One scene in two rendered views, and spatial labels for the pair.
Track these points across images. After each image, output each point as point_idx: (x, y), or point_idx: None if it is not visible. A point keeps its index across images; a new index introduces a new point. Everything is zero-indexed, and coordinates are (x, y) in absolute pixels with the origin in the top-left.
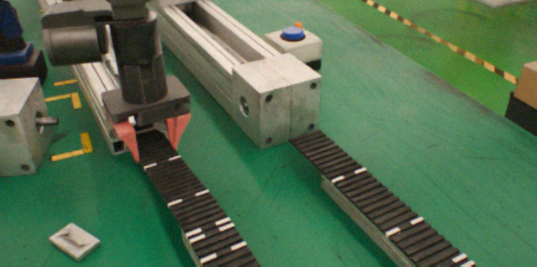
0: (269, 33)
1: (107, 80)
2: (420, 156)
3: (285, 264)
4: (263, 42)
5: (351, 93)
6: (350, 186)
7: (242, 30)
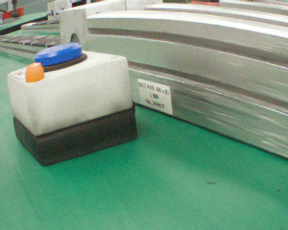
0: (111, 57)
1: (282, 3)
2: None
3: None
4: (123, 14)
5: None
6: None
7: (169, 13)
